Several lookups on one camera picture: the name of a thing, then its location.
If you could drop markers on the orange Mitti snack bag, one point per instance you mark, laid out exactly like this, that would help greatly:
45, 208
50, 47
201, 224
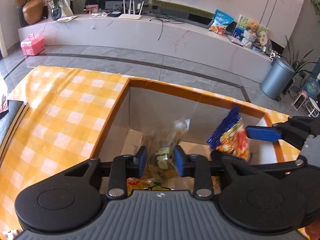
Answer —
230, 136

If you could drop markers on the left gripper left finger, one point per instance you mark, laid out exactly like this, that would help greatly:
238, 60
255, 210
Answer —
76, 196

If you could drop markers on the golden round vase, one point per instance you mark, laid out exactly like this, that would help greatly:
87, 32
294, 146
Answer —
32, 11

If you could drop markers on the blue metal trash bin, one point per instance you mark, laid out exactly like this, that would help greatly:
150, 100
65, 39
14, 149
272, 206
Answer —
277, 78

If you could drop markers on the yellow checkered tablecloth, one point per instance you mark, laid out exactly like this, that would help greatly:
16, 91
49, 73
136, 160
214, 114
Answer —
67, 110

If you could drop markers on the orange cardboard box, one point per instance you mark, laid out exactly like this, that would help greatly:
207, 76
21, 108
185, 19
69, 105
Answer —
144, 106

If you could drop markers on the blue glass plant vase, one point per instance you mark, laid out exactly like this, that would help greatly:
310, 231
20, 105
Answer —
56, 12

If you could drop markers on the teddy bear in basket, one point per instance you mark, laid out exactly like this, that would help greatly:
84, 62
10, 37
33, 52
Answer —
250, 33

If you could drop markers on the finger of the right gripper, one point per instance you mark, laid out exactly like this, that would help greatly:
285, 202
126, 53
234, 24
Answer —
294, 131
281, 170

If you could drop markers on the pink small heater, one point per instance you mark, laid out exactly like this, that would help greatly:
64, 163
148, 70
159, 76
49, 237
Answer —
300, 100

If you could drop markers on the white small stool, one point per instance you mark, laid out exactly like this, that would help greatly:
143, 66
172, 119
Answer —
312, 108

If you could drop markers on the white wifi router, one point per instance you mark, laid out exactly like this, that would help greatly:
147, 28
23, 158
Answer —
133, 12

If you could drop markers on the blue water jug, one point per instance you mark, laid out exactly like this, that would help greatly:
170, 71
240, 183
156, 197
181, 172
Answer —
312, 86

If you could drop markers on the mixed veggie crisps bag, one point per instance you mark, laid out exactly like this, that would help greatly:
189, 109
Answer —
138, 184

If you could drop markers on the blue white snack bag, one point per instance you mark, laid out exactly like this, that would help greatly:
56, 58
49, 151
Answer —
220, 22

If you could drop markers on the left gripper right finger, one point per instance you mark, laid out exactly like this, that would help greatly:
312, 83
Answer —
246, 196

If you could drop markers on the pink storage case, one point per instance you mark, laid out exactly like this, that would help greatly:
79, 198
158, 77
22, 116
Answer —
32, 45

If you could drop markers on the potted long-leaf plant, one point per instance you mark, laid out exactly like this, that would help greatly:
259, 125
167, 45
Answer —
298, 65

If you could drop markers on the black notebook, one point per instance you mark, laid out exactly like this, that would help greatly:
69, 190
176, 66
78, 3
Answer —
10, 121

